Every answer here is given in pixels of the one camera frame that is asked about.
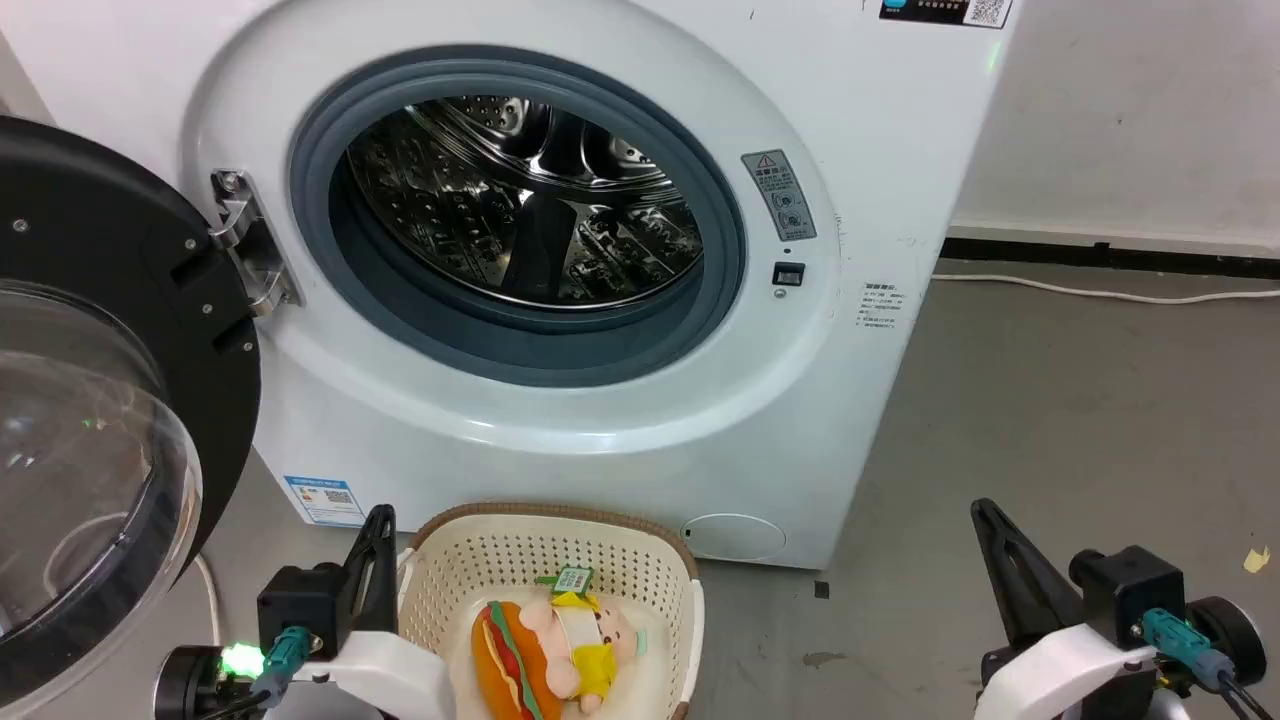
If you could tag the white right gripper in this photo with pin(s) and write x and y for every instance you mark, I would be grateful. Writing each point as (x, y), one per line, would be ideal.
(1065, 672)

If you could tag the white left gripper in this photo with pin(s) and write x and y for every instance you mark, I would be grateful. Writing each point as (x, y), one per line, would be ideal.
(385, 672)

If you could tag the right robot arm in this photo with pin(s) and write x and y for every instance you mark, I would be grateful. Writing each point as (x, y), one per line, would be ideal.
(1228, 635)

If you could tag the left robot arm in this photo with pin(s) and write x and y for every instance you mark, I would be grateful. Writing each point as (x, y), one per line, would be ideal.
(190, 685)

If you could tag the white front-load washing machine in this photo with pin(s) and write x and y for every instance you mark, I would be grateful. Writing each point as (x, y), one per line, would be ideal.
(560, 440)

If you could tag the black washing machine door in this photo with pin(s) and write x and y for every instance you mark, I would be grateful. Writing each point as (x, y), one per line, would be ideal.
(120, 330)

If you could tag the steel washing machine drum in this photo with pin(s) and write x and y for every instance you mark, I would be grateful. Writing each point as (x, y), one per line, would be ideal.
(520, 200)

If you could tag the blue energy label sticker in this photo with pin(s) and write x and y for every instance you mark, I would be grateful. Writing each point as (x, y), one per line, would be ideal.
(325, 499)

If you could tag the cream plastic laundry basket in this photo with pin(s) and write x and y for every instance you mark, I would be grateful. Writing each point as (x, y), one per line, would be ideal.
(520, 560)

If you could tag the hot dog plush toy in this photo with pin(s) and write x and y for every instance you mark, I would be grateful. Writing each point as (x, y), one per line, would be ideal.
(505, 665)

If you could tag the green toy hang tag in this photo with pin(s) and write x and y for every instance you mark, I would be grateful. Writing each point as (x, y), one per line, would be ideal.
(572, 580)

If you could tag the pink pig plush doll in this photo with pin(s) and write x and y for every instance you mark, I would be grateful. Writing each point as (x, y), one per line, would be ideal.
(590, 640)

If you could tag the yellow paper scrap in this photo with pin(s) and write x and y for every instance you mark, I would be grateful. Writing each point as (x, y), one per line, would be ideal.
(1257, 560)

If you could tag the grey rubber door gasket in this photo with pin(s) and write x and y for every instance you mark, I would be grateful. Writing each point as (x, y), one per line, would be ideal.
(420, 330)

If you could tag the black baseboard strip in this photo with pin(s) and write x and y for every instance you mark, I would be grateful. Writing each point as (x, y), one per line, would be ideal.
(1110, 256)

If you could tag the chrome door hinge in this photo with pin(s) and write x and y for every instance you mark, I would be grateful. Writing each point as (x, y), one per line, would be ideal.
(250, 245)

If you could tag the grey warning label sticker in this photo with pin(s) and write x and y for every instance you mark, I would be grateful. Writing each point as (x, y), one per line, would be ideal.
(781, 193)

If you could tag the black QR code sticker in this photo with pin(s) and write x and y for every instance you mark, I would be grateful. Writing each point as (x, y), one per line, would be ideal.
(945, 10)

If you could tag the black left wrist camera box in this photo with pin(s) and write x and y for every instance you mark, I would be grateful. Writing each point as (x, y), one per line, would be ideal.
(300, 600)

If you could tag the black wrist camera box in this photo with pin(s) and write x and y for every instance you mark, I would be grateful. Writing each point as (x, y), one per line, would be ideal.
(300, 600)
(1130, 592)

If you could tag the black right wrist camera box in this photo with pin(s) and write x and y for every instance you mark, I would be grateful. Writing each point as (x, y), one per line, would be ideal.
(1130, 592)

